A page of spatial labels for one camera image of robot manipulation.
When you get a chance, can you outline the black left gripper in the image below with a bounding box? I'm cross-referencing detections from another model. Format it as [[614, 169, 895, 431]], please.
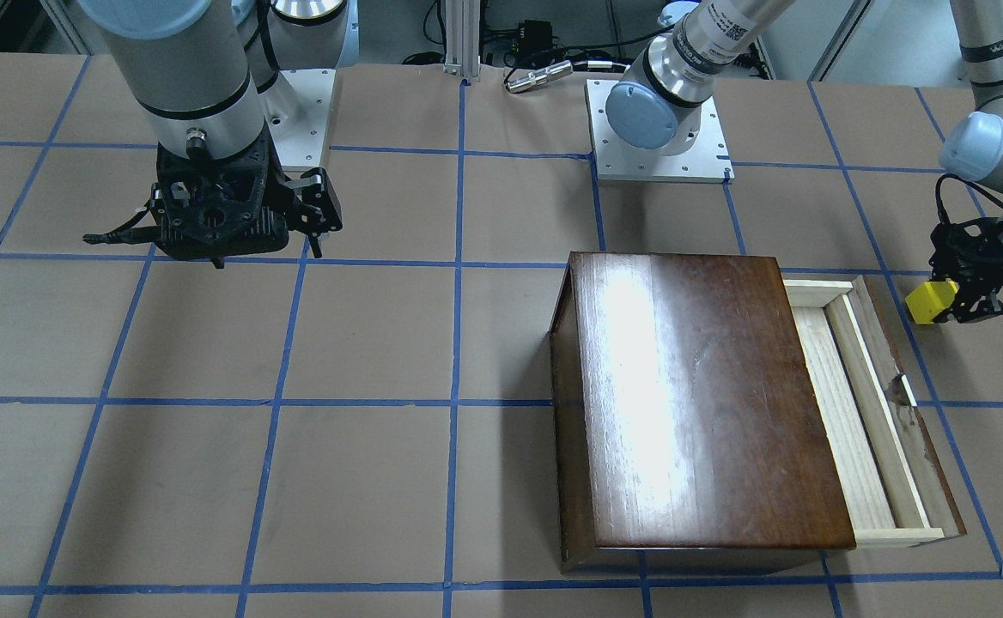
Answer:
[[928, 218, 1003, 324]]

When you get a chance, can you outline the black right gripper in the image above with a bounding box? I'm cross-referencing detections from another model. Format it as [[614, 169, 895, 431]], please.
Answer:
[[82, 142, 343, 264]]

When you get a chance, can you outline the yellow block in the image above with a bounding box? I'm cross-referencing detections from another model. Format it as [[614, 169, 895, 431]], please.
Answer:
[[903, 279, 958, 325]]

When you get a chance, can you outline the light wooden drawer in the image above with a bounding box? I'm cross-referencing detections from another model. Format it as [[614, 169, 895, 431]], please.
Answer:
[[784, 278, 966, 548]]

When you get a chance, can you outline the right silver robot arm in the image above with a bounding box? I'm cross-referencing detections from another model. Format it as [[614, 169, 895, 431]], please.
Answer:
[[79, 1, 359, 269]]

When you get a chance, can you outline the dark wooden drawer cabinet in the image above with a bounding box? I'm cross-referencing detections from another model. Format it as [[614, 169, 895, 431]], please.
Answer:
[[549, 251, 856, 574]]

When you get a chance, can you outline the silver metal connector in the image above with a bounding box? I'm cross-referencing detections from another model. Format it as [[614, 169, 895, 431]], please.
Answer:
[[504, 60, 574, 94]]

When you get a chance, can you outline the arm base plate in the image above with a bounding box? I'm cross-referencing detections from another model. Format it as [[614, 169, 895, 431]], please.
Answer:
[[587, 79, 736, 184], [259, 68, 337, 172]]

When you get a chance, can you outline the white drawer handle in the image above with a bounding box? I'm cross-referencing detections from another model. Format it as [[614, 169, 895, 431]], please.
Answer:
[[884, 372, 918, 409]]

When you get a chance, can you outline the aluminium frame post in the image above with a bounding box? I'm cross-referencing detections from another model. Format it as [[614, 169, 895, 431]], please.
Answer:
[[441, 0, 482, 82]]

